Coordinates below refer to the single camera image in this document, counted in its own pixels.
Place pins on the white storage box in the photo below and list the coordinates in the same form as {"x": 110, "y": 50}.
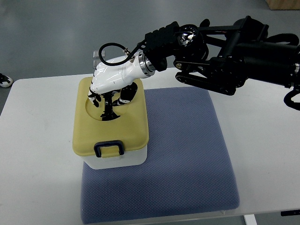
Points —
{"x": 130, "y": 158}

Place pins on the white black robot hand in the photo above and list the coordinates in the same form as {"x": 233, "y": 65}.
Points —
{"x": 110, "y": 78}

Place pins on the white table leg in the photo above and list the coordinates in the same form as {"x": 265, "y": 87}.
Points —
{"x": 250, "y": 219}

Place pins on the black object under table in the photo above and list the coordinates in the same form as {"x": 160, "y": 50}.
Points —
{"x": 290, "y": 213}

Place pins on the black white shoe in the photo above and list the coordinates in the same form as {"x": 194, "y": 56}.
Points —
{"x": 5, "y": 81}

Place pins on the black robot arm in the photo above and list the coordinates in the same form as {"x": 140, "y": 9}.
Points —
{"x": 222, "y": 58}

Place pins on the blue grey cushion mat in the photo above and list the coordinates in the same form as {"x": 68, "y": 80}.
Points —
{"x": 187, "y": 170}

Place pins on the yellow box lid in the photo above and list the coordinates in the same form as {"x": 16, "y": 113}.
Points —
{"x": 131, "y": 127}

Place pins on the cardboard box corner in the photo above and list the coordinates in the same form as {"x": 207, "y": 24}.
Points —
{"x": 283, "y": 4}

